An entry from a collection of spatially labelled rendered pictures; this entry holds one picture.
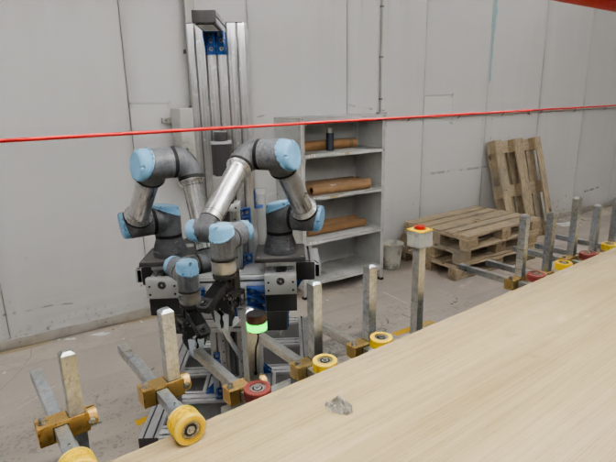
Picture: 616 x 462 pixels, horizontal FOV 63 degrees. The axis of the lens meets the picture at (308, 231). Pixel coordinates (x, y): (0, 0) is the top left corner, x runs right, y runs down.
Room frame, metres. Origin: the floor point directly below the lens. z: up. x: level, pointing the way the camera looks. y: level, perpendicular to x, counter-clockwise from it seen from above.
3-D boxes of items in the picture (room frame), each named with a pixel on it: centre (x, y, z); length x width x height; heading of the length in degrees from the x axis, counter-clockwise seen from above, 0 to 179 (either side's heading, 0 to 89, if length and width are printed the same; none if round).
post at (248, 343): (1.39, 0.18, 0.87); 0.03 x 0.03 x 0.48; 37
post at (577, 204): (2.59, -1.42, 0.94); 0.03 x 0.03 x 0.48; 37
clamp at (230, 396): (1.38, 0.20, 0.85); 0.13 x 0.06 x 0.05; 127
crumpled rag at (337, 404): (1.19, -0.07, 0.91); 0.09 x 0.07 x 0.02; 30
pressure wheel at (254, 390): (1.29, 0.15, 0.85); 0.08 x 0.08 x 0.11
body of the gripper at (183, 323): (1.64, 0.42, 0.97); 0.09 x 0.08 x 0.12; 37
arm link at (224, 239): (1.47, 0.26, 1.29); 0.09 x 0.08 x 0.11; 159
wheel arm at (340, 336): (1.74, -0.13, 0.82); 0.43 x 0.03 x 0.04; 37
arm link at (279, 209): (2.19, 0.12, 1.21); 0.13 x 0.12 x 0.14; 69
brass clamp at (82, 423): (1.08, 0.60, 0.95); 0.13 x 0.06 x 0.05; 127
